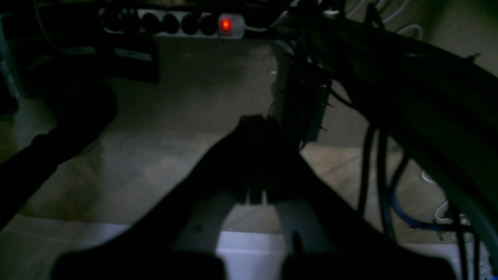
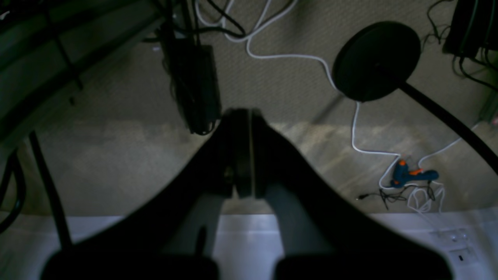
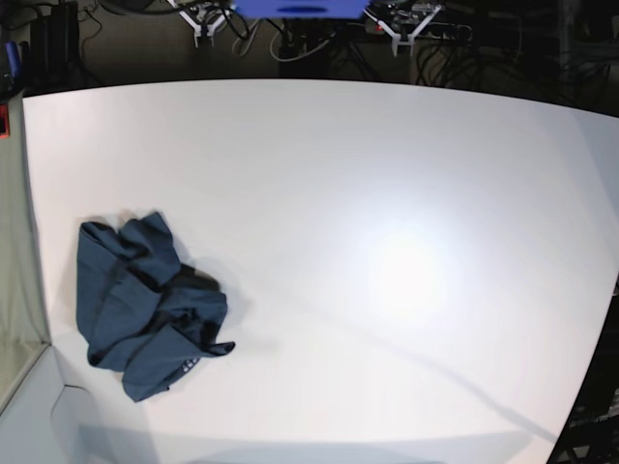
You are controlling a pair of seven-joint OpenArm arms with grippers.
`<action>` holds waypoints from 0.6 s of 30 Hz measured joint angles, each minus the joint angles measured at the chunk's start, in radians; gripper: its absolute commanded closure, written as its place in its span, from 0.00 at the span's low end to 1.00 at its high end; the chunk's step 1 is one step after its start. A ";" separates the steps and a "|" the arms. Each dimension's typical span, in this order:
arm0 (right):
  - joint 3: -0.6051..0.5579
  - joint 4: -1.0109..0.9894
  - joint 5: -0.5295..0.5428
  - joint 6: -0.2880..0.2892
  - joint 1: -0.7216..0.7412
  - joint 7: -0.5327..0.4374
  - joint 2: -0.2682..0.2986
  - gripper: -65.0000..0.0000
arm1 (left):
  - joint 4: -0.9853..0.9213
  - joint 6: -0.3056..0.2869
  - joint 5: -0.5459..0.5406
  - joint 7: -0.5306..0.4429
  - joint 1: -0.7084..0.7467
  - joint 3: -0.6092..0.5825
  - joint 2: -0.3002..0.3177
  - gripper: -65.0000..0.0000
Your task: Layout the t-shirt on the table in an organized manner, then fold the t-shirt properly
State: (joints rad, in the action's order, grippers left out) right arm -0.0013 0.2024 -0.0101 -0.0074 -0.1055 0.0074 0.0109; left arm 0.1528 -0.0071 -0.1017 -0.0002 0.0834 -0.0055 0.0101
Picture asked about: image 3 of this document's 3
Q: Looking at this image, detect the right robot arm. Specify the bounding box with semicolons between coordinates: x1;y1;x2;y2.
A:
179;1;226;47

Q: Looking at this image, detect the white looped cable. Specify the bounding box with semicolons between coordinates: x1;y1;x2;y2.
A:
230;18;265;57

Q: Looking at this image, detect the black power strip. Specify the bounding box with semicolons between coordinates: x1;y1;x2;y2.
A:
420;21;473;42

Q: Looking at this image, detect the dark blue t-shirt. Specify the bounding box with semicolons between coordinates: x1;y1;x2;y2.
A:
76;213;235;402

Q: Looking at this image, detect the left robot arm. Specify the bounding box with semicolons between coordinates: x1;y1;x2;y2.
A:
364;0;443;57

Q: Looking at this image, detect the blue plastic bin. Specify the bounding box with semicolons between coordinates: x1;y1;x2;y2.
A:
233;0;369;19

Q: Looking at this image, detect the red box at table edge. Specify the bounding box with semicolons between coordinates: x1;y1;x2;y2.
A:
0;103;11;139

